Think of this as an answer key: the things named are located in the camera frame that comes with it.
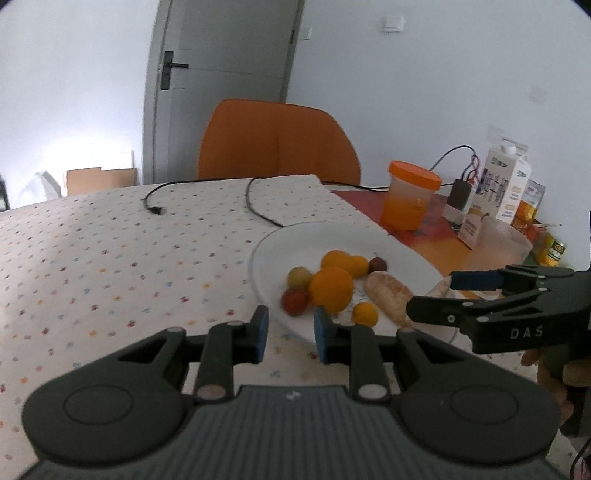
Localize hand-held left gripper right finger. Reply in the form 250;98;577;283
312;306;466;400

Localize orange lid plastic jar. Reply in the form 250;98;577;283
379;160;443;232

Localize cardboard box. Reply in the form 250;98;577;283
65;167;139;197

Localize bread roll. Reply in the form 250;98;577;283
363;270;417;330

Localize yellow tin can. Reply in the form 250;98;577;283
535;230;568;269

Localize red cherry tomato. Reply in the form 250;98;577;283
281;287;310;317

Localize orange juice packet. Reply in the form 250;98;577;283
512;179;547;236

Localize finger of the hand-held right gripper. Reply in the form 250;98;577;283
405;286;556;330
450;265;576;296

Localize clear plastic cup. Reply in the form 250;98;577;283
477;215;534;269

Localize black charger cable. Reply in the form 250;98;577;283
431;145;481;186

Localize dotted white tablecloth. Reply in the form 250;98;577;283
0;174;591;480

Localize large orange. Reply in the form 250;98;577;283
308;266;356;311

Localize white round plate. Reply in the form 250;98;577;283
248;221;447;345

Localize red orange table mat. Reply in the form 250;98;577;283
329;186;546;278

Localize grey door with frame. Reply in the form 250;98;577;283
142;0;306;186

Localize white milk carton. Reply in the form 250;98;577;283
477;140;532;226

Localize black door handle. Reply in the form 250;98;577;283
158;50;189;91

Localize small white card box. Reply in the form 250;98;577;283
457;207;486;250

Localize black power adapter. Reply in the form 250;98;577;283
445;178;474;212

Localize person's right hand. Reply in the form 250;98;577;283
521;348;591;428

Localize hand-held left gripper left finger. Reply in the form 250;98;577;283
117;304;270;401

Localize clear plastic box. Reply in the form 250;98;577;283
22;170;64;200

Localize orange chair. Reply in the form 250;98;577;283
197;99;362;186

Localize white power plug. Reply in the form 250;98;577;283
442;203;467;228

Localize black cable with plug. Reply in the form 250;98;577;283
141;176;391;228

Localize yellow cherry tomato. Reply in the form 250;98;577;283
287;266;314;288

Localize medium orange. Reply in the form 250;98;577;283
320;250;354;273

